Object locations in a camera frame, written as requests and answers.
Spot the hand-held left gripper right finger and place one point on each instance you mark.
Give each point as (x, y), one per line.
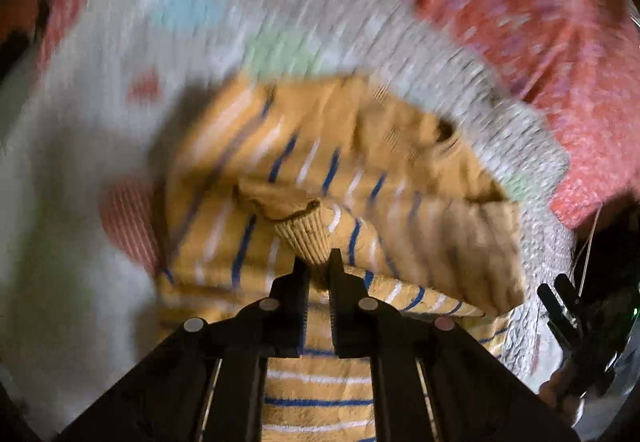
(334, 307)

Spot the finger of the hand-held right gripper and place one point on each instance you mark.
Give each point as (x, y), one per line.
(550, 304)
(569, 289)

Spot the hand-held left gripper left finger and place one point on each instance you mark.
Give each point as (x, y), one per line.
(302, 307)

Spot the yellow striped sweater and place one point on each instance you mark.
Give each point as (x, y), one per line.
(350, 157)

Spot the person's right hand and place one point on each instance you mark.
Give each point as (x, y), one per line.
(552, 392)

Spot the white quilted mat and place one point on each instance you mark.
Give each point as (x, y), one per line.
(100, 132)

